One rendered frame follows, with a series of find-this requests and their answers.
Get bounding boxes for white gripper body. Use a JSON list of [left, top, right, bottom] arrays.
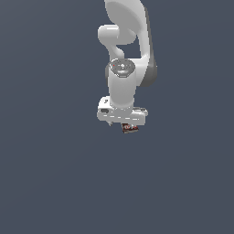
[[96, 96, 149, 125]]

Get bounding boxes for small red dark box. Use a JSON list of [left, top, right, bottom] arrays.
[[122, 122, 140, 134]]

